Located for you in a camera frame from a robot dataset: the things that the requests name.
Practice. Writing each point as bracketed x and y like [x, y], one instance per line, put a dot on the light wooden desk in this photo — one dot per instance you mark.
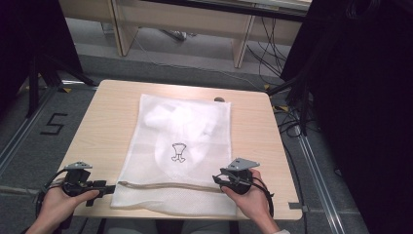
[181, 22]

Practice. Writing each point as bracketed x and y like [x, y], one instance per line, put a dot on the black metal stand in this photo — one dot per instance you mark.
[303, 104]
[32, 84]

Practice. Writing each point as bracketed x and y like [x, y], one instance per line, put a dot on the white garment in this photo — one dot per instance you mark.
[185, 126]

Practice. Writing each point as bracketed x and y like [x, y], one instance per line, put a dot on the person's right hand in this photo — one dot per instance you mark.
[251, 201]

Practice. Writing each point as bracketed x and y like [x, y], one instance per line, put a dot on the person's left hand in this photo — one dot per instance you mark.
[61, 204]

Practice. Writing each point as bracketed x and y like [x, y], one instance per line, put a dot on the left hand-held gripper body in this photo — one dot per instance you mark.
[78, 182]

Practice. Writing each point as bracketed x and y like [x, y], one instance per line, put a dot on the white mesh laundry bag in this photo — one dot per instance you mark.
[181, 201]

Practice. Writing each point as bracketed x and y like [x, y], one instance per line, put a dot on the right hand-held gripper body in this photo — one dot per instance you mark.
[238, 182]

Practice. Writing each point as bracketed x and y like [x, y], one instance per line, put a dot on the grey tape strip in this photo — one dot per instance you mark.
[297, 205]

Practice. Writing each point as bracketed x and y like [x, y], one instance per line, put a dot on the aluminium floor rail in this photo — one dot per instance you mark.
[22, 130]
[319, 175]

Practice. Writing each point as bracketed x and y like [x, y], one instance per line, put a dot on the person's grey trousers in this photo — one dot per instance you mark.
[130, 227]

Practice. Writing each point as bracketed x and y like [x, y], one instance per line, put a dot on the black curtain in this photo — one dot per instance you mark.
[29, 35]
[363, 97]

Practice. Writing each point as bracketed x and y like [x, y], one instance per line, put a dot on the dark round table grommet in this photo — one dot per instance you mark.
[219, 99]

